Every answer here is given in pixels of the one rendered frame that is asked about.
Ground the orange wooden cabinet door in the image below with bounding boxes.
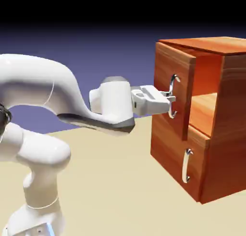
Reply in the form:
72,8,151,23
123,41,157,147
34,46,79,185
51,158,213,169
153,41,197,142
150,112,210,203

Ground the curved silver door handle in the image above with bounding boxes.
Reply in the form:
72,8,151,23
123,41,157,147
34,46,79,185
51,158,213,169
182,148,194,184
168,74,181,119

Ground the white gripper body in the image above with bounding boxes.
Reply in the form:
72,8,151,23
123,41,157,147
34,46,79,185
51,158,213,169
133,84,171,117

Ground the orange wooden cabinet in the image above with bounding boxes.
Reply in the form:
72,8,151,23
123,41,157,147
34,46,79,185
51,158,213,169
150,36,246,205

